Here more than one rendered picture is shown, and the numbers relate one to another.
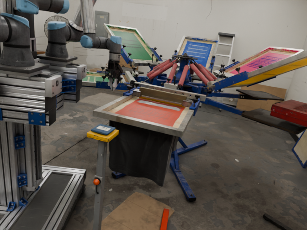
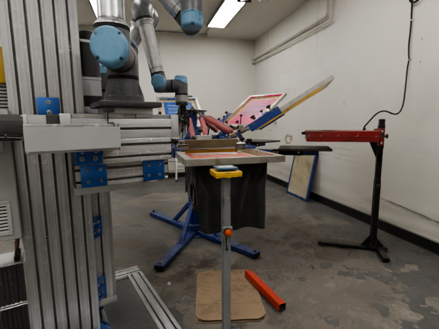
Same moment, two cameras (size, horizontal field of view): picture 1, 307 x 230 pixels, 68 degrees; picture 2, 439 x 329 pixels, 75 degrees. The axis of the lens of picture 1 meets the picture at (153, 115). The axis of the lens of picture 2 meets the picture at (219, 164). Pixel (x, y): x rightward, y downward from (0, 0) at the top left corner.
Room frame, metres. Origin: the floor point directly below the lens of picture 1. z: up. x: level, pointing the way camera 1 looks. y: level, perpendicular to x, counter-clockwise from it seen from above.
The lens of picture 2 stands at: (-0.01, 0.96, 1.18)
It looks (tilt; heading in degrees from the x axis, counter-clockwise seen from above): 8 degrees down; 330
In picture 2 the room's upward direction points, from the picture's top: straight up
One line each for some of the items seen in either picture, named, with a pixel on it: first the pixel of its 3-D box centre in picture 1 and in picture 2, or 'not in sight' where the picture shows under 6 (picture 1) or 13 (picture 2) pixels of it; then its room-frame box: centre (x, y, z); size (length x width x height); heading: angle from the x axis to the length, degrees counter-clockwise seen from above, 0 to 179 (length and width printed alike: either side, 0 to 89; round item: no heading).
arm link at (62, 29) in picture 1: (57, 31); (99, 77); (1.65, 0.74, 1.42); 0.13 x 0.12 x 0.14; 151
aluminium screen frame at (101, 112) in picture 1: (154, 107); (219, 153); (1.67, 0.00, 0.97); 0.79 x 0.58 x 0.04; 165
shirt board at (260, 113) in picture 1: (229, 107); (257, 150); (2.22, -0.74, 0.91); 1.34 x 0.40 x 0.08; 45
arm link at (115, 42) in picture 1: (115, 44); (180, 85); (1.56, 0.31, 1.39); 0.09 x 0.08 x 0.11; 61
